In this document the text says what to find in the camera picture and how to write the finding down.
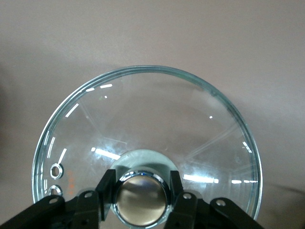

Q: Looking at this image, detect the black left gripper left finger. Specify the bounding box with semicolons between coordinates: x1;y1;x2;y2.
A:
0;168;118;229

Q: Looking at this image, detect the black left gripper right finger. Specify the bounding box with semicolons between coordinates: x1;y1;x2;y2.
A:
163;170;263;229

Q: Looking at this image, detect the glass pot lid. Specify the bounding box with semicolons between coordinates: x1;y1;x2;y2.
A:
31;65;262;228

